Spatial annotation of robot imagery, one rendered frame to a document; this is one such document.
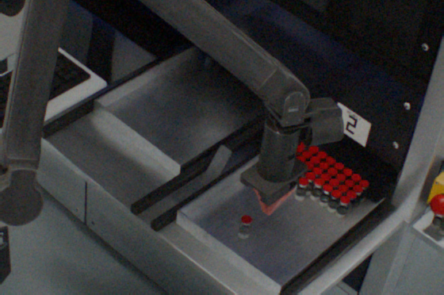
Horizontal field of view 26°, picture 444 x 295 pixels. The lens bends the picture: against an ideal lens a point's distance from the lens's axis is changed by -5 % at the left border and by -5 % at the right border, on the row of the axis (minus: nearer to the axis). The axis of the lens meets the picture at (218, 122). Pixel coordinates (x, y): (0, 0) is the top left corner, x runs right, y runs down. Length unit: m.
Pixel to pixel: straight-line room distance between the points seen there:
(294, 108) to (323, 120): 0.08
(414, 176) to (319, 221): 0.21
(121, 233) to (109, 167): 0.83
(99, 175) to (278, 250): 0.39
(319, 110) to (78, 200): 1.48
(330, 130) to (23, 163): 0.49
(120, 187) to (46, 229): 1.13
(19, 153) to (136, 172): 0.64
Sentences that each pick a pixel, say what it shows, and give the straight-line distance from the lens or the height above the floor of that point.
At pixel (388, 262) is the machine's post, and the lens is 2.11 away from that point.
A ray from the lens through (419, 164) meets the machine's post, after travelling 1.91.
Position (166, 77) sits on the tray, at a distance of 2.23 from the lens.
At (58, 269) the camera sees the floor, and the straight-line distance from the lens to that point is 2.96.
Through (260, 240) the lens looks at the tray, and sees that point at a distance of 1.90.
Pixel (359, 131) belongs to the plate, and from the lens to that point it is 1.97.
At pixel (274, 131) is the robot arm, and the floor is 1.28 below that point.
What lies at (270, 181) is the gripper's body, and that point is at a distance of 1.59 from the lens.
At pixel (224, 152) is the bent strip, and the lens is 1.99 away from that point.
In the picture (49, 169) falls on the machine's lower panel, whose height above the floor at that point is 0.20.
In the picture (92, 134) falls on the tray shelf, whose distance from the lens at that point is 2.07.
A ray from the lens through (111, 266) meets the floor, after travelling 2.97.
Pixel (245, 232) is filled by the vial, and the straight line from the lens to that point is 1.88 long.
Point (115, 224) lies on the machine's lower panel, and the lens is 2.82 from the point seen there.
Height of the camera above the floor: 2.27
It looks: 41 degrees down
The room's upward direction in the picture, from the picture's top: 9 degrees clockwise
